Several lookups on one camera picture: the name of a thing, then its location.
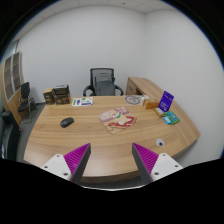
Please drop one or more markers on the colourful cartoon mouse pad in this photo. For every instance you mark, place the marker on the colourful cartoon mouse pad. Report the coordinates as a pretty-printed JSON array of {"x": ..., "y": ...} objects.
[{"x": 117, "y": 119}]

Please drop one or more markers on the dark box top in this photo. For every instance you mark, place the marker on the dark box top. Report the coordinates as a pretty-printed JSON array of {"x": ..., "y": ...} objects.
[{"x": 61, "y": 90}]

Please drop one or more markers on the small brown box left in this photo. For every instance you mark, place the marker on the small brown box left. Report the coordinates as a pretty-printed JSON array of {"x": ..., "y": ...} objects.
[{"x": 49, "y": 96}]

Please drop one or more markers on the desk cable grommet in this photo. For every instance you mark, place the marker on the desk cable grommet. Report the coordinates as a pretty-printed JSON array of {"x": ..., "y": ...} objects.
[{"x": 160, "y": 142}]

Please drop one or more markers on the grey backpack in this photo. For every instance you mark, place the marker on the grey backpack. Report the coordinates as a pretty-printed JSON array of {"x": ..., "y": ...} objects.
[{"x": 104, "y": 85}]

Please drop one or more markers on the black visitor chair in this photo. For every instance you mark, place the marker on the black visitor chair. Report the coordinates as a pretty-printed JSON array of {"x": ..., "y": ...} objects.
[{"x": 26, "y": 104}]

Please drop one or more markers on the white green purple leaflet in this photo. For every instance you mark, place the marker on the white green purple leaflet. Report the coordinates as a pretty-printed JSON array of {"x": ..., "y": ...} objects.
[{"x": 83, "y": 101}]

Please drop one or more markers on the brown box bottom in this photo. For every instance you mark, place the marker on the brown box bottom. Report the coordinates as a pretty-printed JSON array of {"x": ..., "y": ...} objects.
[{"x": 62, "y": 99}]

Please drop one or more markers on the wooden side cabinet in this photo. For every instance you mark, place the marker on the wooden side cabinet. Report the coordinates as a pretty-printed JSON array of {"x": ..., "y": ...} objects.
[{"x": 142, "y": 86}]

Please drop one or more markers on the black computer mouse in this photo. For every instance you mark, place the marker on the black computer mouse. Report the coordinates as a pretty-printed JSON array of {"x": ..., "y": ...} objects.
[{"x": 66, "y": 122}]

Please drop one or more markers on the orange cardboard box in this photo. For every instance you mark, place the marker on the orange cardboard box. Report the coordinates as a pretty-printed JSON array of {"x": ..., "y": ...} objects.
[{"x": 150, "y": 103}]

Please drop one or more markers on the purple standing card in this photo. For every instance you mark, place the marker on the purple standing card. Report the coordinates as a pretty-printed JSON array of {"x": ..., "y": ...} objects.
[{"x": 166, "y": 101}]

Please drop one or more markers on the black object at left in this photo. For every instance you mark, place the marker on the black object at left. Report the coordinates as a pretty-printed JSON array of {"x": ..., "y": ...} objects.
[{"x": 9, "y": 136}]

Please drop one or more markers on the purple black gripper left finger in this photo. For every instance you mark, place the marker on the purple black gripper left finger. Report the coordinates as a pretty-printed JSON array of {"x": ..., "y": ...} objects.
[{"x": 70, "y": 166}]

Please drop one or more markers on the green packet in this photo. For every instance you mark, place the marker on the green packet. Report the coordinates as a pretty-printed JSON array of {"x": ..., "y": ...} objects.
[{"x": 173, "y": 117}]

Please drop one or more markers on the wooden bookshelf cabinet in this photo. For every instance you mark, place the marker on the wooden bookshelf cabinet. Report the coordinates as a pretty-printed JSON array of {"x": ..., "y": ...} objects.
[{"x": 11, "y": 79}]

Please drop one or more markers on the blue small packet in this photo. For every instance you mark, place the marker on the blue small packet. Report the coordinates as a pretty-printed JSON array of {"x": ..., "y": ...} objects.
[{"x": 167, "y": 120}]

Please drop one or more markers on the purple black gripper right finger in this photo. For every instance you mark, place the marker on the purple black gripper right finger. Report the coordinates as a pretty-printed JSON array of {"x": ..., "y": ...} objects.
[{"x": 153, "y": 166}]

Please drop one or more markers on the small yellow box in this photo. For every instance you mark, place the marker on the small yellow box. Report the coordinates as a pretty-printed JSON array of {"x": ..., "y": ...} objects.
[{"x": 159, "y": 112}]

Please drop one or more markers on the black mesh office chair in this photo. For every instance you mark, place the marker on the black mesh office chair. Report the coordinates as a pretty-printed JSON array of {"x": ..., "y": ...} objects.
[{"x": 97, "y": 71}]

